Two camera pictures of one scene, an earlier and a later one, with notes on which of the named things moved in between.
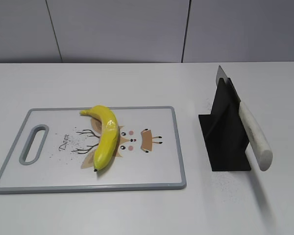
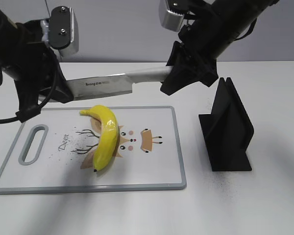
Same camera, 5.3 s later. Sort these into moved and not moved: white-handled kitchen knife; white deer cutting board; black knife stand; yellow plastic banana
Moved: white-handled kitchen knife
Not moved: yellow plastic banana; white deer cutting board; black knife stand
